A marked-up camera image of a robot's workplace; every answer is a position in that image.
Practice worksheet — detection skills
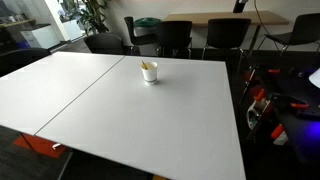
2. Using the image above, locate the white paper cup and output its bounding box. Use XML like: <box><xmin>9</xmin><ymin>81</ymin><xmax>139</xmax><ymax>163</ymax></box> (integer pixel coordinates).
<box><xmin>139</xmin><ymin>61</ymin><xmax>159</xmax><ymax>84</ymax></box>

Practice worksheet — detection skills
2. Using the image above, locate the black chair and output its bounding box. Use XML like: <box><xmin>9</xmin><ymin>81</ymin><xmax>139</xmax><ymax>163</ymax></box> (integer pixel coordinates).
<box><xmin>156</xmin><ymin>20</ymin><xmax>194</xmax><ymax>59</ymax></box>
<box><xmin>201</xmin><ymin>17</ymin><xmax>253</xmax><ymax>73</ymax></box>
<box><xmin>123</xmin><ymin>16</ymin><xmax>161</xmax><ymax>56</ymax></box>
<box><xmin>83</xmin><ymin>32</ymin><xmax>126</xmax><ymax>56</ymax></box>
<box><xmin>0</xmin><ymin>47</ymin><xmax>52</xmax><ymax>78</ymax></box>
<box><xmin>256</xmin><ymin>12</ymin><xmax>320</xmax><ymax>58</ymax></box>

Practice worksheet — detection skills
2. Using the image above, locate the bin with green bag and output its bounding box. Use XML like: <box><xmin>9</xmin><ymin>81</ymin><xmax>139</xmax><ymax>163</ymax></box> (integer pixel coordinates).
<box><xmin>133</xmin><ymin>17</ymin><xmax>162</xmax><ymax>38</ymax></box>

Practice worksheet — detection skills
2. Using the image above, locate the wooden table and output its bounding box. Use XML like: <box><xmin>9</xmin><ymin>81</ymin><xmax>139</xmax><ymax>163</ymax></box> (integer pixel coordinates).
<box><xmin>163</xmin><ymin>10</ymin><xmax>290</xmax><ymax>59</ymax></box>

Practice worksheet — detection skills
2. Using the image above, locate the green potted plant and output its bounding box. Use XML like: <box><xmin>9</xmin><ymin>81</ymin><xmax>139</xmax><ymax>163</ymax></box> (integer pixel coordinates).
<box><xmin>58</xmin><ymin>0</ymin><xmax>113</xmax><ymax>36</ymax></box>

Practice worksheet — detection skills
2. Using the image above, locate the white planter box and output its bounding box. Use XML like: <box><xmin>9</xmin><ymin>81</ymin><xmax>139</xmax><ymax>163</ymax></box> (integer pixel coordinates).
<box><xmin>61</xmin><ymin>19</ymin><xmax>83</xmax><ymax>42</ymax></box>

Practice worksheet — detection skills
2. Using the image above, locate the black mounted device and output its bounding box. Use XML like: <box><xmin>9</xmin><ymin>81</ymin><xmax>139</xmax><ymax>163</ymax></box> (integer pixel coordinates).
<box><xmin>232</xmin><ymin>0</ymin><xmax>249</xmax><ymax>14</ymax></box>

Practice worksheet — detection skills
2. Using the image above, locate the white low cabinet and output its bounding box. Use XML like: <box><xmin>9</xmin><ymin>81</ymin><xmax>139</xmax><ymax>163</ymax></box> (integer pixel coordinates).
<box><xmin>19</xmin><ymin>23</ymin><xmax>61</xmax><ymax>50</ymax></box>

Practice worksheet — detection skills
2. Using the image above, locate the orange floor mat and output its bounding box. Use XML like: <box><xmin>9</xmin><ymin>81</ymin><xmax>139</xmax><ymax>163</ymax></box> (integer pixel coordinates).
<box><xmin>12</xmin><ymin>133</ymin><xmax>68</xmax><ymax>160</ymax></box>

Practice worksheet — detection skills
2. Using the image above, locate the blue bin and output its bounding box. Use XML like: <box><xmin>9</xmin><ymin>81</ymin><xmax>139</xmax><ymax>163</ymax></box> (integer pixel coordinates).
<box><xmin>14</xmin><ymin>39</ymin><xmax>31</xmax><ymax>50</ymax></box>

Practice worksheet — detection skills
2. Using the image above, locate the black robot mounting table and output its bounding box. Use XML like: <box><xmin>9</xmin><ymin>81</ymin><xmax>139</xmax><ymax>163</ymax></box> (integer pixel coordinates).
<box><xmin>266</xmin><ymin>66</ymin><xmax>320</xmax><ymax>164</ymax></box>

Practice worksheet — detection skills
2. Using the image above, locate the orange handled bar clamp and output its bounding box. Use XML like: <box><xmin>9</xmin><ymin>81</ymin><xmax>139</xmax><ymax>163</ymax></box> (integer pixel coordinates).
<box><xmin>246</xmin><ymin>64</ymin><xmax>283</xmax><ymax>84</ymax></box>
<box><xmin>248</xmin><ymin>123</ymin><xmax>286</xmax><ymax>141</ymax></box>
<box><xmin>244</xmin><ymin>87</ymin><xmax>268</xmax><ymax>104</ymax></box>
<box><xmin>271</xmin><ymin>94</ymin><xmax>311</xmax><ymax>116</ymax></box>

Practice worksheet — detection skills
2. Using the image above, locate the black hanging cable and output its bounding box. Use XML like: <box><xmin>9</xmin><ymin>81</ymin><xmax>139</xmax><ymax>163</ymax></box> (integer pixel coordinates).
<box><xmin>253</xmin><ymin>0</ymin><xmax>281</xmax><ymax>53</ymax></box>

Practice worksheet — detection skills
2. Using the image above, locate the wooden wall shelf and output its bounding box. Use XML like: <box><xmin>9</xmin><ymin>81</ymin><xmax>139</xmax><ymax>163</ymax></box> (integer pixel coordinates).
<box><xmin>0</xmin><ymin>18</ymin><xmax>36</xmax><ymax>29</ymax></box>

